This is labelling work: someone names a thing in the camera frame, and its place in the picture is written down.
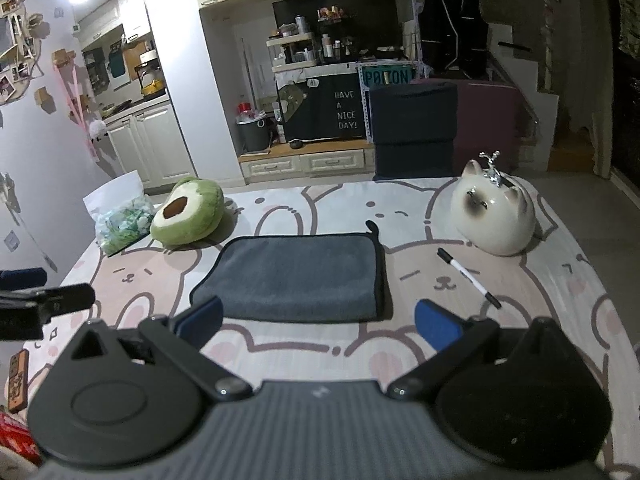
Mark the yellow kettle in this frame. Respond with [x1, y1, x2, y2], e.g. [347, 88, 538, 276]
[138, 51, 167, 99]

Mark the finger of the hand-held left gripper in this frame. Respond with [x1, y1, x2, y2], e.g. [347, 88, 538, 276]
[0, 268, 48, 289]
[27, 283, 97, 313]

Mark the wall photo board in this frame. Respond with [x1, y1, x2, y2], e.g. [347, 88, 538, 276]
[0, 0, 52, 107]

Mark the red packet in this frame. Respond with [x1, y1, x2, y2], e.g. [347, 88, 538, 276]
[0, 412, 43, 467]

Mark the white kitchen cabinet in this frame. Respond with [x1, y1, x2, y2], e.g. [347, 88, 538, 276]
[102, 99, 197, 192]

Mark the cat-shaped ceramic piggy bank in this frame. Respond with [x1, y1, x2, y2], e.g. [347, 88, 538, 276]
[450, 150, 537, 257]

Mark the white shelf rack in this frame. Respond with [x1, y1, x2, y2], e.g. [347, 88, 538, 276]
[266, 31, 322, 72]

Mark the pink ribbon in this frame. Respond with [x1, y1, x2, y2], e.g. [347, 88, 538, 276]
[54, 66, 99, 162]

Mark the black hanging jacket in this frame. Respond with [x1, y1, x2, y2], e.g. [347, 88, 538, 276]
[417, 0, 491, 81]

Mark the dark blue storage ottoman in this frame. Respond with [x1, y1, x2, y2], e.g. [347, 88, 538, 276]
[369, 82, 459, 179]

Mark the grey towel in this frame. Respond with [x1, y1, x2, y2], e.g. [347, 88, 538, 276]
[189, 220, 393, 323]

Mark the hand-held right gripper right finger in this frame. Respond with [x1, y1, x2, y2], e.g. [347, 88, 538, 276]
[386, 299, 581, 402]

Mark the brown wooden block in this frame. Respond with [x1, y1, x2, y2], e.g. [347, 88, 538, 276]
[4, 350, 30, 413]

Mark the clear bag of green-white pieces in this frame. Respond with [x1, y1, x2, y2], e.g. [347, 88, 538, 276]
[94, 194, 157, 257]

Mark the black printed curtain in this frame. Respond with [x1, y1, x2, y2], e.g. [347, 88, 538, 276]
[275, 72, 369, 144]

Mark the avocado plush toy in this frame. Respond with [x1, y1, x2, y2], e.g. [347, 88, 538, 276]
[150, 176, 225, 248]

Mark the grey trash bin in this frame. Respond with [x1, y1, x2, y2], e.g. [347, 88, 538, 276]
[236, 115, 274, 155]

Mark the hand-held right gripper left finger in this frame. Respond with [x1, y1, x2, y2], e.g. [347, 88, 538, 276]
[65, 296, 254, 402]

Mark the white drawer unit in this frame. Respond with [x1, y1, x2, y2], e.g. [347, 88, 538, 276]
[238, 147, 376, 184]

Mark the black marker pen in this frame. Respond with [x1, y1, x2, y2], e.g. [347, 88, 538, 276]
[436, 247, 502, 309]

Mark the teal sign board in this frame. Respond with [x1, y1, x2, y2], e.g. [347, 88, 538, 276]
[358, 62, 416, 89]

